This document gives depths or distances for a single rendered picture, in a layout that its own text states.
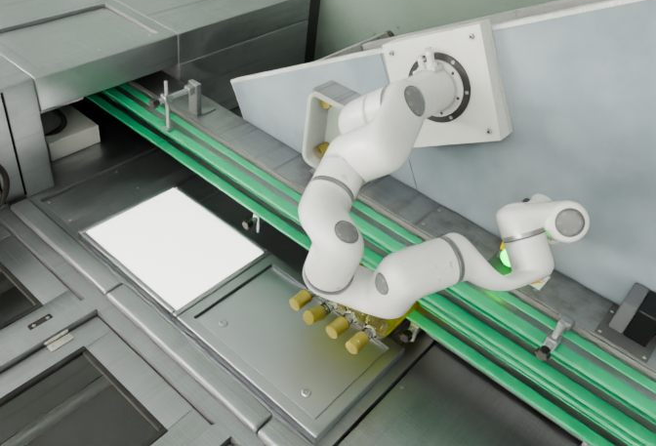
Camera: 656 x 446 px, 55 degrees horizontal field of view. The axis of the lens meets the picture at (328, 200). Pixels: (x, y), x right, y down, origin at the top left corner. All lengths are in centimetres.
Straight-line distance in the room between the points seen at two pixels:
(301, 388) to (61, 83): 109
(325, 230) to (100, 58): 120
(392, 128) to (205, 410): 79
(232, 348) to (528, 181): 80
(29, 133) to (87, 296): 52
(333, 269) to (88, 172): 130
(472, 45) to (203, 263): 91
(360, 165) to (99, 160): 130
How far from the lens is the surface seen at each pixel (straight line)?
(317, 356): 157
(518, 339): 149
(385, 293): 102
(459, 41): 138
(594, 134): 137
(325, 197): 101
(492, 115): 138
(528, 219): 114
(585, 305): 149
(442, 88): 135
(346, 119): 118
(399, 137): 107
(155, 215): 192
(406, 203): 159
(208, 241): 182
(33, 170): 205
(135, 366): 161
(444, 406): 160
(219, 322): 162
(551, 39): 134
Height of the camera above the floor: 195
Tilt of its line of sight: 40 degrees down
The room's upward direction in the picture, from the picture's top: 123 degrees counter-clockwise
